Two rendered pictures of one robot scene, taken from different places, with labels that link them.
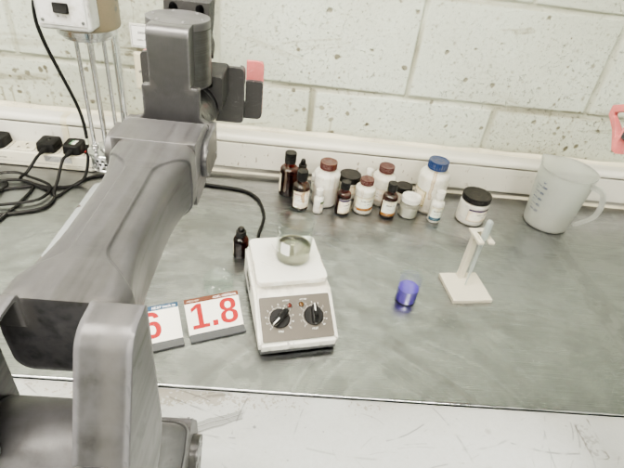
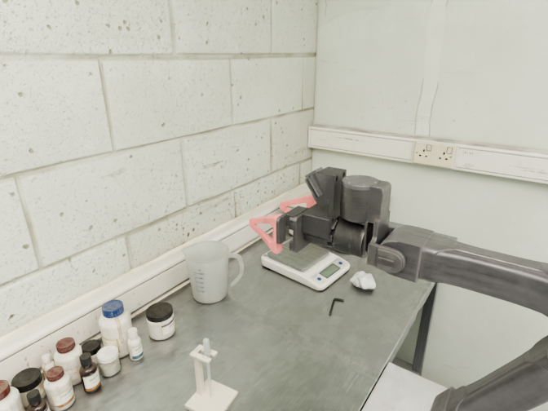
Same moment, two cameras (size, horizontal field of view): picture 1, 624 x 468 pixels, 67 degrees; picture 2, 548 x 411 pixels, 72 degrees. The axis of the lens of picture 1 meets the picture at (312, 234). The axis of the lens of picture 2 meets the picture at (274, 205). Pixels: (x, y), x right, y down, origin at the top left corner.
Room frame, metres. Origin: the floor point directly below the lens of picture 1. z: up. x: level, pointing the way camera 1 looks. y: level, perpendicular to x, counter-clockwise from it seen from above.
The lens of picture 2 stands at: (0.24, 0.05, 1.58)
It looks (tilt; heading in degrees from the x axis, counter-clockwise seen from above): 22 degrees down; 310
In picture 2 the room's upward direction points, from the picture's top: straight up
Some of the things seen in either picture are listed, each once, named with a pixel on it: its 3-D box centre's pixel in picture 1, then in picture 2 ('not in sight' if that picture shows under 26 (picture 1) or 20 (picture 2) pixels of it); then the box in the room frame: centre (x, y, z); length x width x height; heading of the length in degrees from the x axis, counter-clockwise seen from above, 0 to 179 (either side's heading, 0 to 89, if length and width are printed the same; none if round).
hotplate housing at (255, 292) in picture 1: (287, 288); not in sight; (0.61, 0.03, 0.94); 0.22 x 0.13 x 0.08; 17
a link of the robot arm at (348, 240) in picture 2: not in sight; (354, 233); (0.49, -0.45, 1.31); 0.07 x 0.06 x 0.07; 4
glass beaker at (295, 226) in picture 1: (293, 238); not in sight; (0.64, 0.03, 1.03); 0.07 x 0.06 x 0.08; 16
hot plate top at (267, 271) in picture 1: (286, 259); not in sight; (0.63, 0.04, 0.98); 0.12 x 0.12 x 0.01; 17
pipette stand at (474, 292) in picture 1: (474, 264); (209, 377); (0.72, -0.31, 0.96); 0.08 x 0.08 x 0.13; 12
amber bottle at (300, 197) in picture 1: (301, 188); not in sight; (0.93, 0.04, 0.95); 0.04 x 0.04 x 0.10
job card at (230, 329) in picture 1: (214, 316); not in sight; (0.54, 0.14, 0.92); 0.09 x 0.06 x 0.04; 116
